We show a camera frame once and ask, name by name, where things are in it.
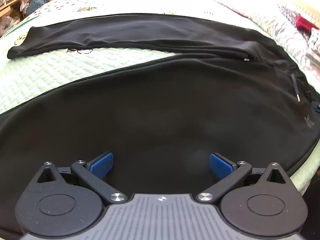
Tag white black striped garment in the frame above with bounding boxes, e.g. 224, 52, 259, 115
305, 29, 320, 68

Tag black white patterned pillow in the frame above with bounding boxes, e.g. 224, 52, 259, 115
276, 4, 300, 28

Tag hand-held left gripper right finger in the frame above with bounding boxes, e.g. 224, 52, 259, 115
196, 152, 287, 204

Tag green bee-print quilt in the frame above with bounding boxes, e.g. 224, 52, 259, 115
0, 0, 320, 198

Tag blue plastic bag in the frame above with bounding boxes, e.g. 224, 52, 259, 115
25, 0, 48, 14

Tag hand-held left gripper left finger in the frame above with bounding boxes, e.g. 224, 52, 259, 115
37, 152, 128, 204

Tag floral duvet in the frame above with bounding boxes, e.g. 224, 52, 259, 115
215, 0, 320, 68

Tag black pants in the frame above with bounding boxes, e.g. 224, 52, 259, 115
0, 13, 320, 200

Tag red garment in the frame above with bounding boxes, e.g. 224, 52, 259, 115
296, 14, 320, 30

